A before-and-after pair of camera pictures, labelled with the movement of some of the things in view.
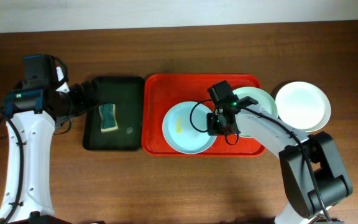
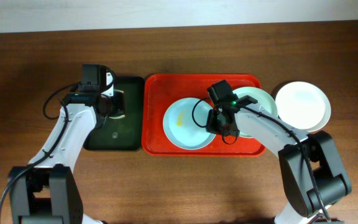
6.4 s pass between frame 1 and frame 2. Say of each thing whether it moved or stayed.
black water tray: stayed
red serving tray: stayed
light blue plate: moved
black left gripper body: moved
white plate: stayed
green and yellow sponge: moved
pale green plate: stayed
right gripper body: stayed
